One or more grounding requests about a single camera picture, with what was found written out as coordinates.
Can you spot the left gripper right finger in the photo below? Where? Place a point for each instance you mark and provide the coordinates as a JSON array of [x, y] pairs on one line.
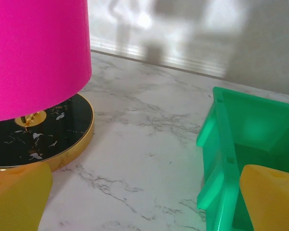
[[274, 202]]

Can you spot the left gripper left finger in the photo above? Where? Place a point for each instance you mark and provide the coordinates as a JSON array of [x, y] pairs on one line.
[[17, 199]]

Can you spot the gold glass holder stand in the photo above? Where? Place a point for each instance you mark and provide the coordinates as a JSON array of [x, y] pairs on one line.
[[53, 139]]

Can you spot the green plastic bin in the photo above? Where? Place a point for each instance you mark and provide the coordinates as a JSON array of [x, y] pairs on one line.
[[255, 120]]

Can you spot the pink plastic wine glass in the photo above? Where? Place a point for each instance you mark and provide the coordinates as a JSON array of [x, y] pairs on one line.
[[36, 55]]

